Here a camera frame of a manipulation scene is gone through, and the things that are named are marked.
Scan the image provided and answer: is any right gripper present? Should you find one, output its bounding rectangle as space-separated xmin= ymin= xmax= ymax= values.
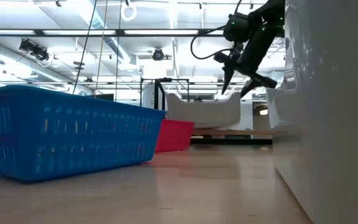
xmin=221 ymin=26 xmax=284 ymax=99

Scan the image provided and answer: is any red slotted plastic basket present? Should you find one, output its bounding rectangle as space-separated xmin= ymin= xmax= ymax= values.
xmin=155 ymin=119 xmax=195 ymax=154

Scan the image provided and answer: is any blue slotted plastic basket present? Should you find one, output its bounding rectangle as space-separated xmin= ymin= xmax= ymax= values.
xmin=0 ymin=85 xmax=167 ymax=183

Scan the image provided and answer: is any white LED light bar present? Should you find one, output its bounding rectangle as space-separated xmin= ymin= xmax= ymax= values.
xmin=42 ymin=29 xmax=117 ymax=35
xmin=124 ymin=29 xmax=200 ymax=35
xmin=0 ymin=29 xmax=36 ymax=35

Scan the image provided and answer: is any black overhead rig beam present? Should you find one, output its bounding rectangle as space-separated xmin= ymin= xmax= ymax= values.
xmin=0 ymin=29 xmax=226 ymax=38

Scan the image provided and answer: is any black computer monitor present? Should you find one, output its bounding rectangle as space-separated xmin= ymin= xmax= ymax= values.
xmin=87 ymin=93 xmax=115 ymax=102

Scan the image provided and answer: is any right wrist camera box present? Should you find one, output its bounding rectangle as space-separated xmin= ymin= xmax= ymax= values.
xmin=213 ymin=42 xmax=241 ymax=68

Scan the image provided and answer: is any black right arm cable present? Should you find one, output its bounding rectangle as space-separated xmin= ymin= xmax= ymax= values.
xmin=190 ymin=26 xmax=234 ymax=60

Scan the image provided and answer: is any black aluminium table frame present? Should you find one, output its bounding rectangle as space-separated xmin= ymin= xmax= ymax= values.
xmin=190 ymin=138 xmax=273 ymax=146

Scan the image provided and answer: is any black overhead camera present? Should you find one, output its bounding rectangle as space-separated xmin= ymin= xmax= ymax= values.
xmin=152 ymin=47 xmax=165 ymax=62

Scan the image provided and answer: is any thin grey hanging cable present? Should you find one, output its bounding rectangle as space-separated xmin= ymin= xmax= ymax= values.
xmin=114 ymin=0 xmax=121 ymax=102

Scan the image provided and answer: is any white cable loop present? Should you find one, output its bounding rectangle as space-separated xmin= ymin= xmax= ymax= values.
xmin=120 ymin=1 xmax=137 ymax=22

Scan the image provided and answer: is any yellow hanging rope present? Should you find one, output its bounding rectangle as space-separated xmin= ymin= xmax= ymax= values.
xmin=94 ymin=0 xmax=109 ymax=95

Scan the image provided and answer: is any thin black cable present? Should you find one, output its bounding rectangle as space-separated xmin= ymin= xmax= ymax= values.
xmin=72 ymin=0 xmax=98 ymax=94

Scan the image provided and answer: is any black ceiling-mounted camera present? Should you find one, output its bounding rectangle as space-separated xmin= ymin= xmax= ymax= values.
xmin=19 ymin=39 xmax=50 ymax=62

